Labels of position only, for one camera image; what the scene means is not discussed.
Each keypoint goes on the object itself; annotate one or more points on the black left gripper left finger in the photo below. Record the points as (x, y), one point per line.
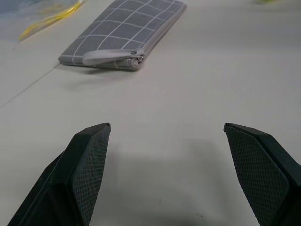
(70, 179)

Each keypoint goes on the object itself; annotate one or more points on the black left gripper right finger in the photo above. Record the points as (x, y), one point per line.
(265, 174)

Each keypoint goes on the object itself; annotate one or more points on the grey checked fabric pouch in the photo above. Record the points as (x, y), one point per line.
(122, 28)

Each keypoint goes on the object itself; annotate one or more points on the clear yellow-zip plastic bag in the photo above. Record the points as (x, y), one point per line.
(28, 14)

